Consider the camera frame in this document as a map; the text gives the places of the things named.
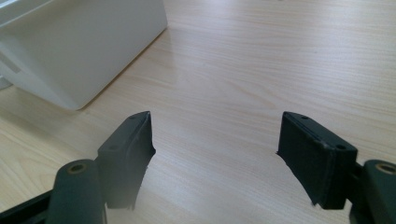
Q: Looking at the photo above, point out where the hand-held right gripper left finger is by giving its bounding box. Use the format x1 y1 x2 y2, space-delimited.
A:
93 110 157 210

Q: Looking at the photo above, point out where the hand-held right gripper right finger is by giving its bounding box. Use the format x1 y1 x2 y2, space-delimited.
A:
276 111 359 210

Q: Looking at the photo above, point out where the white plastic storage box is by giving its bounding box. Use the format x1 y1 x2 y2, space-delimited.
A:
0 0 169 111

